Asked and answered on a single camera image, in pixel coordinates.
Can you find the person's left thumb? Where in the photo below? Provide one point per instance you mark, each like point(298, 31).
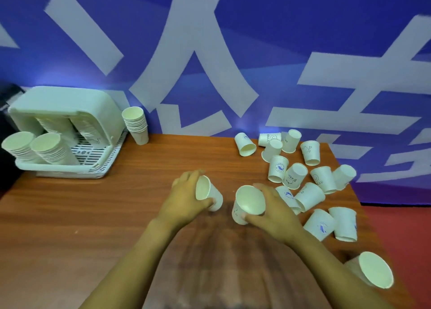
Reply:
point(204, 204)

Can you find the person's brown clothing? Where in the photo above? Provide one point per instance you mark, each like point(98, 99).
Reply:
point(232, 271)

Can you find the black object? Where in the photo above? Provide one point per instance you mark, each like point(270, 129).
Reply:
point(6, 123)

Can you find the white plastic cup holder rack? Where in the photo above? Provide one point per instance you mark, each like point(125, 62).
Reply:
point(67, 100)

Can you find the person's right forearm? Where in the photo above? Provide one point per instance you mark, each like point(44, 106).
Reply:
point(333, 275)

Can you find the person's left hand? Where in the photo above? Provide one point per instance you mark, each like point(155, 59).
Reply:
point(178, 201)

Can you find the scattered pile of paper cups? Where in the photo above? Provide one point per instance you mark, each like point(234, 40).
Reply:
point(296, 176)

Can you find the stack of white paper cups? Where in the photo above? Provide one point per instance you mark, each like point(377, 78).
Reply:
point(88, 130)
point(47, 146)
point(57, 127)
point(16, 144)
point(136, 125)

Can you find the person's right thumb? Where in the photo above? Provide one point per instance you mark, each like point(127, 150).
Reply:
point(254, 219)

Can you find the person's left forearm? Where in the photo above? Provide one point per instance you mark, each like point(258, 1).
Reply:
point(128, 265)

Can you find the white disposable paper cup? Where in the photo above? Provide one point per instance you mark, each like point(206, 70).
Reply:
point(373, 268)
point(247, 201)
point(212, 191)

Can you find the blue backdrop banner white characters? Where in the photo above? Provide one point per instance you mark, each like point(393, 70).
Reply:
point(303, 33)

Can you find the person's right hand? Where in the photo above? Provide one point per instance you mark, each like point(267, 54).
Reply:
point(279, 218)

